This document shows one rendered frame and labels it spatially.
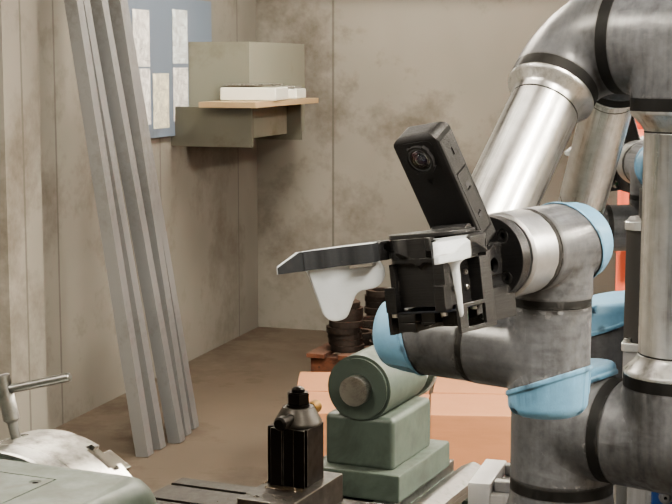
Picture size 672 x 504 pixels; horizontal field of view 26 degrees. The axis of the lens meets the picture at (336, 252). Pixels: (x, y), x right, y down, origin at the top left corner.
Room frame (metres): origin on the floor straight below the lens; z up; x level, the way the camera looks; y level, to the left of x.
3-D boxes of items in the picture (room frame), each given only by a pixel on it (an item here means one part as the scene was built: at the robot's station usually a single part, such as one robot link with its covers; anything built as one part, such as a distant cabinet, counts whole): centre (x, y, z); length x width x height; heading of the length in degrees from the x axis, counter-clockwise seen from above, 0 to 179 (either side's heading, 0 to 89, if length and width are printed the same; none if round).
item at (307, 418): (2.41, 0.06, 1.14); 0.08 x 0.08 x 0.03
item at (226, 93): (8.34, 0.46, 1.57); 0.38 x 0.36 x 0.09; 163
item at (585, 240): (1.31, -0.20, 1.56); 0.11 x 0.08 x 0.09; 142
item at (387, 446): (2.96, -0.09, 1.01); 0.30 x 0.20 x 0.29; 156
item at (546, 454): (1.60, -0.26, 1.33); 0.13 x 0.12 x 0.14; 52
